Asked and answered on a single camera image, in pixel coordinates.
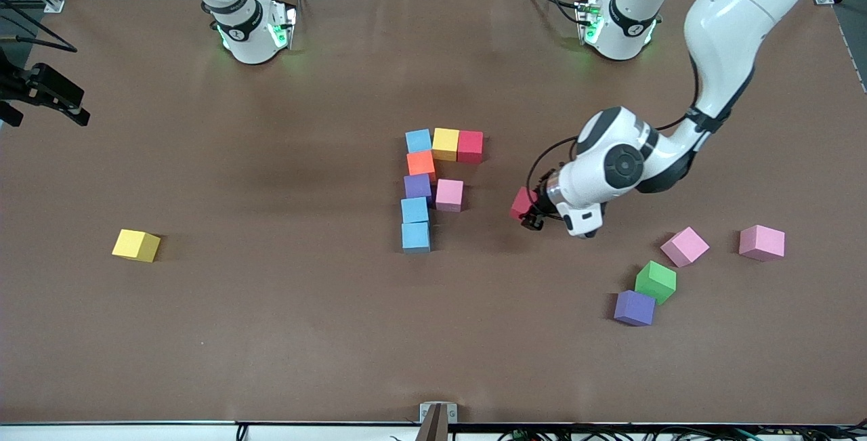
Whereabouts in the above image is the red foam cube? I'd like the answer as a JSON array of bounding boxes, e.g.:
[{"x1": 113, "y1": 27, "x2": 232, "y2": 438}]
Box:
[
  {"x1": 457, "y1": 131, "x2": 484, "y2": 164},
  {"x1": 509, "y1": 187, "x2": 541, "y2": 221}
]

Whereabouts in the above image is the pink foam cube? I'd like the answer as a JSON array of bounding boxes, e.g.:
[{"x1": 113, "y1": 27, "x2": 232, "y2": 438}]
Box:
[
  {"x1": 738, "y1": 225, "x2": 786, "y2": 262},
  {"x1": 435, "y1": 179, "x2": 465, "y2": 213},
  {"x1": 660, "y1": 226, "x2": 711, "y2": 268}
]

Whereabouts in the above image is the yellow foam cube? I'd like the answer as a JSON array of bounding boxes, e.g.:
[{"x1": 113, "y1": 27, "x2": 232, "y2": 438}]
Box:
[
  {"x1": 112, "y1": 229, "x2": 162, "y2": 264},
  {"x1": 431, "y1": 128, "x2": 461, "y2": 162}
]

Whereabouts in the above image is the purple foam cube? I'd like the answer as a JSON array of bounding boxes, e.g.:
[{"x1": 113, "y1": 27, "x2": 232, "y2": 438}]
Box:
[
  {"x1": 614, "y1": 290, "x2": 656, "y2": 327},
  {"x1": 404, "y1": 173, "x2": 433, "y2": 201}
]

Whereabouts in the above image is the orange foam cube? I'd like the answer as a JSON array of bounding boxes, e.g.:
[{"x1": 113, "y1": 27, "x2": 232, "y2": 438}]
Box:
[{"x1": 406, "y1": 150, "x2": 436, "y2": 179}]

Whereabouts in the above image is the green foam cube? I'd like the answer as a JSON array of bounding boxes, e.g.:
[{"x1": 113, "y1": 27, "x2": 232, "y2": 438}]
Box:
[{"x1": 635, "y1": 260, "x2": 677, "y2": 305}]

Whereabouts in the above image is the brown table mat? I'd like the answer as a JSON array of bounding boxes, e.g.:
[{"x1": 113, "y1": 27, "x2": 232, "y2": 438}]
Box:
[{"x1": 0, "y1": 0, "x2": 867, "y2": 426}]

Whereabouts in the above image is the white table edge strip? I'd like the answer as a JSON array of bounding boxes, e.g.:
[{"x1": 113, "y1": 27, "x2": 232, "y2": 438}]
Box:
[{"x1": 0, "y1": 423, "x2": 867, "y2": 441}]

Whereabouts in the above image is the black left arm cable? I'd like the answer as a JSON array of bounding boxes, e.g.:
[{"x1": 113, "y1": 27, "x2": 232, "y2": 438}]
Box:
[{"x1": 526, "y1": 55, "x2": 702, "y2": 224}]

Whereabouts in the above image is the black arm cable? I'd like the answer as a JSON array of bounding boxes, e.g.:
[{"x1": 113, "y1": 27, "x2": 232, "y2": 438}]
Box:
[
  {"x1": 526, "y1": 55, "x2": 702, "y2": 224},
  {"x1": 0, "y1": 0, "x2": 78, "y2": 54}
]

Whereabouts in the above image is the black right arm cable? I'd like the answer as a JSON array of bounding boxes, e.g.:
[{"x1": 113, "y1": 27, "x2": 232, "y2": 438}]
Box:
[{"x1": 0, "y1": 0, "x2": 78, "y2": 54}]

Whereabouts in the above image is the silver metal bracket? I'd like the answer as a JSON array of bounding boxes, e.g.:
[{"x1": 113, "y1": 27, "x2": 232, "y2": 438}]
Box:
[{"x1": 415, "y1": 402, "x2": 459, "y2": 441}]

